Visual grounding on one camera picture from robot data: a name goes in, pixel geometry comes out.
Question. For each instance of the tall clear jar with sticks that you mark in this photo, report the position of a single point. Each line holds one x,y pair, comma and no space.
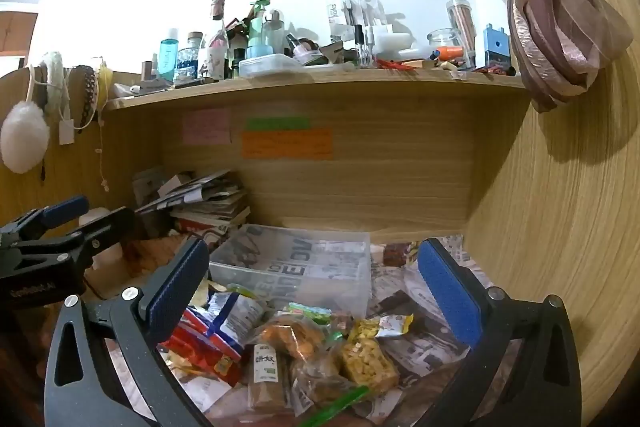
461,19

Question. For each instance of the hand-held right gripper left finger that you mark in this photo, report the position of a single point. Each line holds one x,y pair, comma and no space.
177,289

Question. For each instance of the tied pink curtain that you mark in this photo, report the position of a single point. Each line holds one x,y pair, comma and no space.
555,42

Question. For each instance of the clear blister tool package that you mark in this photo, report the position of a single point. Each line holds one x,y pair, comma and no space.
345,14

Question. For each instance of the orange tube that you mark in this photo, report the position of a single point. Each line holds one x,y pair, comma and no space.
448,53

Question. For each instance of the pink sticky note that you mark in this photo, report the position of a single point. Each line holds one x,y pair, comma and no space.
206,127

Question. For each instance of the green sticky note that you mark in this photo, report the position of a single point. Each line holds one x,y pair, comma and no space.
277,123

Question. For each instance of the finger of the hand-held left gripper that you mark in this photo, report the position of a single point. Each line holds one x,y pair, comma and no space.
65,210
107,227

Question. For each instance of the white plastic box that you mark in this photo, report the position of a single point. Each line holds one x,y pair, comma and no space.
395,39

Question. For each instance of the white hanging tag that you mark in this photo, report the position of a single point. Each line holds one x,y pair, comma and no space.
66,132

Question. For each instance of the newspaper lining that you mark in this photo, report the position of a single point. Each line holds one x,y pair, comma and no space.
400,287

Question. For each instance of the red snack packet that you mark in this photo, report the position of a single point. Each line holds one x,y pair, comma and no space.
200,342

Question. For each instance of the clear lidded plastic box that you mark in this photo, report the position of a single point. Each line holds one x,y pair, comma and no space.
270,65

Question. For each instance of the yellow cracker pack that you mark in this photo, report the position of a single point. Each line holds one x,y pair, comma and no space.
367,357

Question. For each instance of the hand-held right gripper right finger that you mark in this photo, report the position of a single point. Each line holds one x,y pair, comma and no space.
450,294

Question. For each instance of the dark headband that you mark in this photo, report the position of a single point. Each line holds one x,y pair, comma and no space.
90,92

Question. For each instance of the clear cosmetic bottle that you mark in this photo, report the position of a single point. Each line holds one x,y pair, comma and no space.
274,31

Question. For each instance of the green pump bottle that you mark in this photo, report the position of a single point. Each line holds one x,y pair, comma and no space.
257,29

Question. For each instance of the blue white snack packet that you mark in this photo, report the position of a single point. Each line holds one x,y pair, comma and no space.
237,313

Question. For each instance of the biscuit roll with white label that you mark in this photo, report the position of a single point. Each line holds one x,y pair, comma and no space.
265,372

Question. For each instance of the white fluffy headband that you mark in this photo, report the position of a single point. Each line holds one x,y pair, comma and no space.
52,77

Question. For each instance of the orange snack bag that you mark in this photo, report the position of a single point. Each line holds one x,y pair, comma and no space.
292,334

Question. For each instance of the pink cosmetic tube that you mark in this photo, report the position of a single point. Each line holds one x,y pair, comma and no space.
302,50

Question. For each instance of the blue liquid bottle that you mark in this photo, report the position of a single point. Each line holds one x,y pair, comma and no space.
168,56

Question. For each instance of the brown snack pack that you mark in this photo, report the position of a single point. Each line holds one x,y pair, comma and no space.
315,379

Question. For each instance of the small blue box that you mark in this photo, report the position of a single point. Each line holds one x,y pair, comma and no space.
496,48

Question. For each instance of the tall bottle with cork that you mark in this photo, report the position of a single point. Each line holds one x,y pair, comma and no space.
217,32

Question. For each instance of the orange sticky note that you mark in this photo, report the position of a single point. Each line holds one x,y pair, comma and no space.
287,144

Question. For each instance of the yellow hanging ornament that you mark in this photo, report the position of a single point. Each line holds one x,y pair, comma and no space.
104,79

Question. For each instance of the stack of magazines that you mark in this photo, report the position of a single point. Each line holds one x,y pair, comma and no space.
210,207

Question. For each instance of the green candy packet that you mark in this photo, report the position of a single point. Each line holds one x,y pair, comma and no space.
310,311

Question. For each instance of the clear plastic container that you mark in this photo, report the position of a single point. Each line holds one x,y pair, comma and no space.
300,257

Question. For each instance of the white fluffy puff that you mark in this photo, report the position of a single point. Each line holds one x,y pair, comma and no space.
22,139

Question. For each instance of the wooden desk shelf unit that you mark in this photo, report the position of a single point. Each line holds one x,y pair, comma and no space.
350,187

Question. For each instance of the round glass jar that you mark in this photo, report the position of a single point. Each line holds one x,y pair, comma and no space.
445,39

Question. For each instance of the blue glass bottle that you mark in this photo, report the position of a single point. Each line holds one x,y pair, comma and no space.
189,57

